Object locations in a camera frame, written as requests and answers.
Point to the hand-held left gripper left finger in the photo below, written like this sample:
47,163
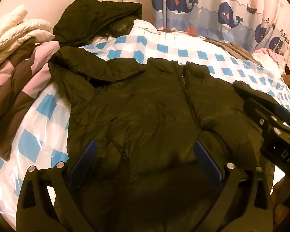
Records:
83,162

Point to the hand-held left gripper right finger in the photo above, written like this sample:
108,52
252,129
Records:
207,162

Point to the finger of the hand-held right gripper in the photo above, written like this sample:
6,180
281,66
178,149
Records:
275,111
265,128

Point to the dark green puffer jacket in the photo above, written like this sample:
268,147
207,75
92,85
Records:
147,101

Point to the person's right hand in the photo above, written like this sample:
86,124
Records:
279,212

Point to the pink cloth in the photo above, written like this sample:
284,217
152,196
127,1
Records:
273,53

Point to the brown quilted cloth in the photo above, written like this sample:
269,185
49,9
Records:
236,49

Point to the pink and brown quilted jacket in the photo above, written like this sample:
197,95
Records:
14,89

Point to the blue and white checked blanket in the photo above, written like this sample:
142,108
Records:
159,48

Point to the whale print curtain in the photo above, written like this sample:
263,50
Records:
207,4

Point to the dark hooded jacket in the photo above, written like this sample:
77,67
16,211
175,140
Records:
91,14

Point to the white quilted cloth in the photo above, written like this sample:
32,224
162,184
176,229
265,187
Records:
145,26

